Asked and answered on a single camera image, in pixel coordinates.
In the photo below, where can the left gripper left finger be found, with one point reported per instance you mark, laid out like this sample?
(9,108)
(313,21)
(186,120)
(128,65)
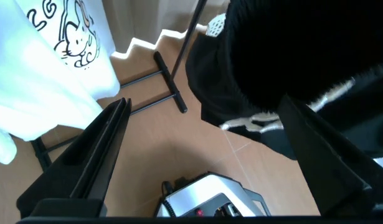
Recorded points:
(69,180)

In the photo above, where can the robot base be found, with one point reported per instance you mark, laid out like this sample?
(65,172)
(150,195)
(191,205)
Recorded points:
(210,197)

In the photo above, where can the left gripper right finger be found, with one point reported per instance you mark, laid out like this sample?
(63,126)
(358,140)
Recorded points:
(328,168)

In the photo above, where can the black shorts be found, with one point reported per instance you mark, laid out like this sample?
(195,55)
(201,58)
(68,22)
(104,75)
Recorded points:
(272,56)

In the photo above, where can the white laundry basket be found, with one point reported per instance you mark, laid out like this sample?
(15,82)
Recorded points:
(216,25)

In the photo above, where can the white printed t-shirt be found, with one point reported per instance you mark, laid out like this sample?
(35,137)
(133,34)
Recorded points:
(38,77)

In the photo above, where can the black clothes rack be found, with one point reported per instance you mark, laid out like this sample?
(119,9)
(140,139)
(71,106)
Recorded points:
(169,77)

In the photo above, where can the beige curtain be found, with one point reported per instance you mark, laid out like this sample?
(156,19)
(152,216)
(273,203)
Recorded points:
(141,18)

